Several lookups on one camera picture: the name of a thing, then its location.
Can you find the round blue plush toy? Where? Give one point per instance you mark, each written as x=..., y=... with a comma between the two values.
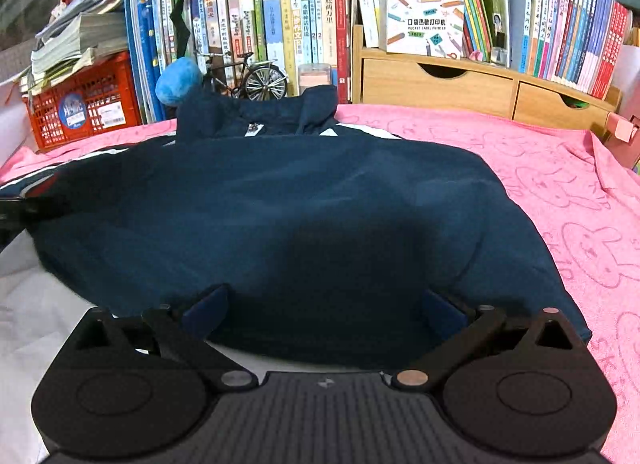
x=177, y=81

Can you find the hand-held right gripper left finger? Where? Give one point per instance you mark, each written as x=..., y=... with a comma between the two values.
x=207, y=311

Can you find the stack of paper booklets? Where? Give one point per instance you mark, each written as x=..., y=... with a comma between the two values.
x=80, y=38

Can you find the black model bicycle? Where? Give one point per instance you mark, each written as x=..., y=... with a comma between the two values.
x=255, y=78

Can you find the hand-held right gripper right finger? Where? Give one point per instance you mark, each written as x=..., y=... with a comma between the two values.
x=440, y=316

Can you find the wooden drawer organizer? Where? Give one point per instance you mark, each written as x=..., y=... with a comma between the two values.
x=450, y=86

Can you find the pink patterned towel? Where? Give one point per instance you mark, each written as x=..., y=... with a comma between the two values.
x=550, y=194

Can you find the red plastic crate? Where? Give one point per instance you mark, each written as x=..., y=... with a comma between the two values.
x=85, y=108

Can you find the row of colourful books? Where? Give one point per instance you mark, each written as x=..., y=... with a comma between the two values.
x=310, y=18

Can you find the white sheet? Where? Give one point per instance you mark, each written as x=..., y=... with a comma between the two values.
x=30, y=304

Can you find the navy blue jacket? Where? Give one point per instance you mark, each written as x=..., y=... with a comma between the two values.
x=300, y=194

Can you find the pink clip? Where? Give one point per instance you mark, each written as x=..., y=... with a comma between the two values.
x=622, y=128

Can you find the white printed cardboard box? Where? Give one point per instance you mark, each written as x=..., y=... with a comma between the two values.
x=420, y=23

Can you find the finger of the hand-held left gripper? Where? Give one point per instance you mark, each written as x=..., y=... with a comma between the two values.
x=30, y=209

